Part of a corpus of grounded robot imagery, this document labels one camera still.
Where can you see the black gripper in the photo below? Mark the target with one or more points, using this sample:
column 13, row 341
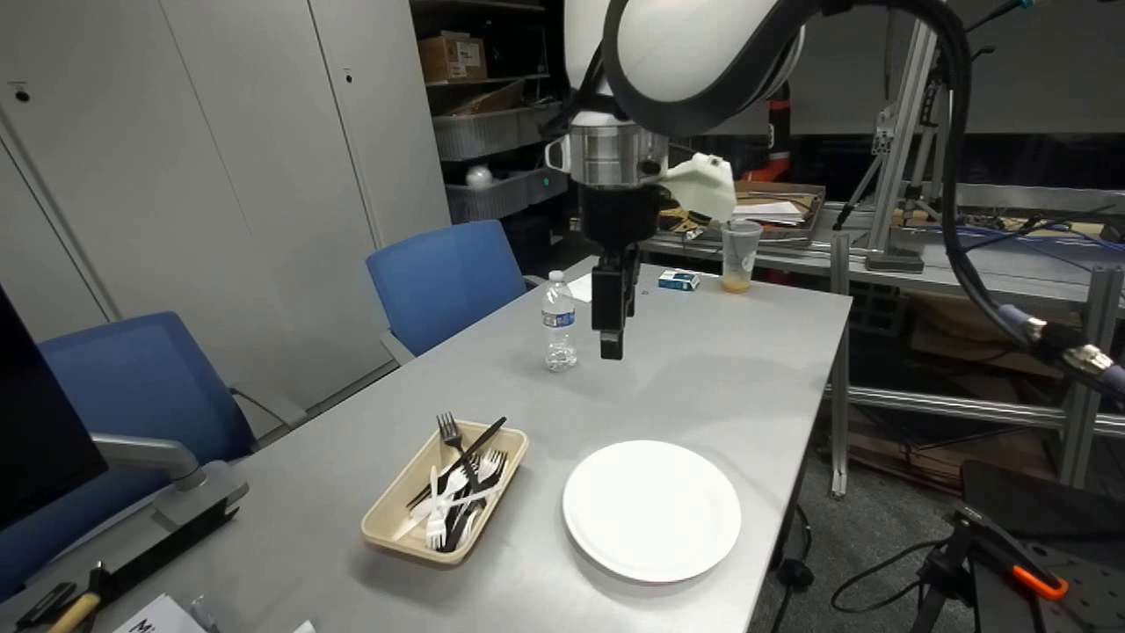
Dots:
column 618, row 224

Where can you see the white plastic fork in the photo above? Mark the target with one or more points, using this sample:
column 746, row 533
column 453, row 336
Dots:
column 478, row 522
column 482, row 481
column 428, row 510

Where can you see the beige cutlery tray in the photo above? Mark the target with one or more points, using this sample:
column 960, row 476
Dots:
column 390, row 533

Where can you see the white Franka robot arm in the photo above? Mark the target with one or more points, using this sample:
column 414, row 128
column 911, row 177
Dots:
column 691, row 47

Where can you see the white paper plate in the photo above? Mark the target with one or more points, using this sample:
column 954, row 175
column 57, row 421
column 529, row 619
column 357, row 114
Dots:
column 651, row 510

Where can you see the white paper napkin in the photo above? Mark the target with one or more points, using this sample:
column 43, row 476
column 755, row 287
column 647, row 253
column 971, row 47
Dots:
column 583, row 287

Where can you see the clear plastic water bottle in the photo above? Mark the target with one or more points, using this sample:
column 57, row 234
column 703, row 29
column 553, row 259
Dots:
column 561, row 328

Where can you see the small blue white box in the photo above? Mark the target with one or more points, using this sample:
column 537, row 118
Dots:
column 678, row 279

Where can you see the clear plastic cup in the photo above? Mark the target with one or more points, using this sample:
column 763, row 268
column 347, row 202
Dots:
column 741, row 259

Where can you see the grey storage bin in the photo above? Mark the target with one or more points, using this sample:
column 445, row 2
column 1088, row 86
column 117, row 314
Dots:
column 494, row 135
column 513, row 195

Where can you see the blue office chair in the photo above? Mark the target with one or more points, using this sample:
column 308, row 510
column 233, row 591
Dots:
column 144, row 387
column 445, row 281

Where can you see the cardboard box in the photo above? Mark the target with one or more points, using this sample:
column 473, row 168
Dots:
column 453, row 57

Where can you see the white cabinet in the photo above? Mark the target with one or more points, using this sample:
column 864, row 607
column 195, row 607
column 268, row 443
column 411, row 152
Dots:
column 213, row 177

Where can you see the black tripod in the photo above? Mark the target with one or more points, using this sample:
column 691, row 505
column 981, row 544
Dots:
column 945, row 583

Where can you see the black case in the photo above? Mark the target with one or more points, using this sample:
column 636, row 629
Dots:
column 1044, row 498

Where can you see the black bar tool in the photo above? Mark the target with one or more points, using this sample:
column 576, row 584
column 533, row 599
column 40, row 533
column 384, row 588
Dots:
column 162, row 550

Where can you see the black monitor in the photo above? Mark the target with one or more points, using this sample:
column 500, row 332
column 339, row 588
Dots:
column 38, row 435

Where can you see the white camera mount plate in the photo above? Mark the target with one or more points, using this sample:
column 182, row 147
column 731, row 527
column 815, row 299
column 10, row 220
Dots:
column 703, row 184

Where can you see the aluminium frame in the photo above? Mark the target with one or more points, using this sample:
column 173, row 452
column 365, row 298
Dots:
column 960, row 410

